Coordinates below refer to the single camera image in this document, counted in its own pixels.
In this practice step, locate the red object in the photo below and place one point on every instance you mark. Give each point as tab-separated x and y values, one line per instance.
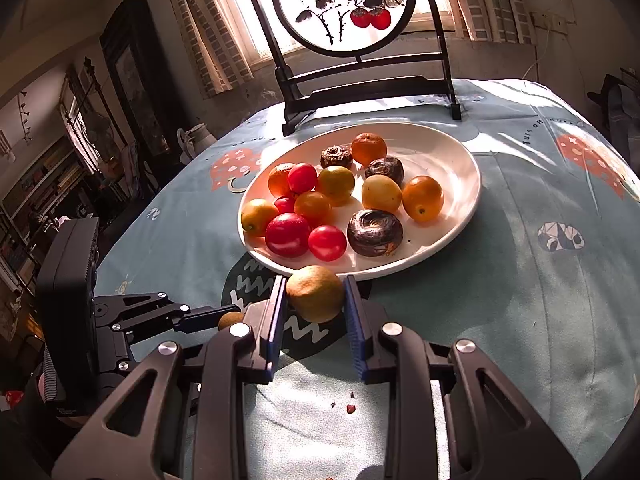
12	398

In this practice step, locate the yellow brown round fruit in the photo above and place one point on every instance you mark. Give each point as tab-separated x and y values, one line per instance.
315	293

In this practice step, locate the white oval plate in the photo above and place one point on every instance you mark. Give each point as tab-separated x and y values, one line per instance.
450	170

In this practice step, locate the dark wooden cabinet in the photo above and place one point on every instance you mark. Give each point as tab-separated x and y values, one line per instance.
135	75

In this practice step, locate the large dark brown wrinkled fruit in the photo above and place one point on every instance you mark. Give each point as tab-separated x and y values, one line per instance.
374	232

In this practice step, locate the small red tomato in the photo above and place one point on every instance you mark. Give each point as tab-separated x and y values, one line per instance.
284	204

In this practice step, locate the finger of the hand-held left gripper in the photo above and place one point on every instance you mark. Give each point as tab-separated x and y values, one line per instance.
205	317

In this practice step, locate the rough orange tangerine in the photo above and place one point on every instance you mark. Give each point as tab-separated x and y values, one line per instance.
369	149

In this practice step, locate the small yellow citrus fruit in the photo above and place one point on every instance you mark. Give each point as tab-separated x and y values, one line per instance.
259	217

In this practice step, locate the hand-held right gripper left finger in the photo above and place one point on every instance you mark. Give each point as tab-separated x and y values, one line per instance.
275	325

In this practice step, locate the small dark brown wrinkled fruit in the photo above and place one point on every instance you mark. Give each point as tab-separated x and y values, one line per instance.
336	156

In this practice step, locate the pile of dark clothes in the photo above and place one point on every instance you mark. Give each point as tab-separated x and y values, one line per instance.
620	110

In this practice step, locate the wooden bookshelf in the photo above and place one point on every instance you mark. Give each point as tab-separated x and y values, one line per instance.
40	185

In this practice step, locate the dark red plum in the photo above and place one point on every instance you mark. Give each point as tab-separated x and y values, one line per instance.
287	234

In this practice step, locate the small orange citrus fruit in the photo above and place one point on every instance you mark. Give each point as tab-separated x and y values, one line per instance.
277	180
312	207

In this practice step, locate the checked curtain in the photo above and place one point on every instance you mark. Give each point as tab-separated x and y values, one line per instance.
210	35
490	0

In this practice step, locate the round painted screen on stand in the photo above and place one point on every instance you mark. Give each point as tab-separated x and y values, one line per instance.
365	87

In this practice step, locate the white jug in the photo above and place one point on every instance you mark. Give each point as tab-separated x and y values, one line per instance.
197	140

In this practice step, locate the light blue printed tablecloth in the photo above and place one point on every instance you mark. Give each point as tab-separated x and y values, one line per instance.
500	285

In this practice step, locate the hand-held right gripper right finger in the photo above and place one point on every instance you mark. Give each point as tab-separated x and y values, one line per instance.
354	330

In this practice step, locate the white wall socket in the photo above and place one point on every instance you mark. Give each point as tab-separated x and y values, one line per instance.
547	21

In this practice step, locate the red fruit scrap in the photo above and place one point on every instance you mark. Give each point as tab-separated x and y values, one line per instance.
350	407

